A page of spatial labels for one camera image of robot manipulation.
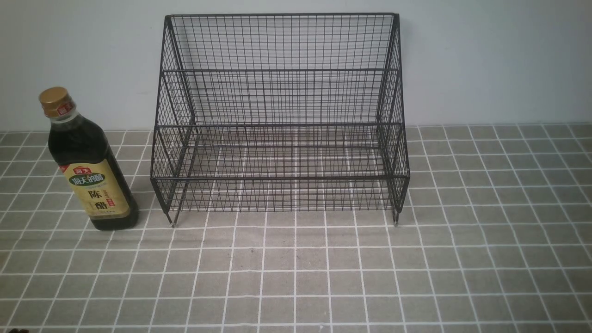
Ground dark vinegar bottle gold cap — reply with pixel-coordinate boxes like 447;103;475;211
38;86;139;230

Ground black wire mesh rack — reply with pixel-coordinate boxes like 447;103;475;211
150;12;411;227

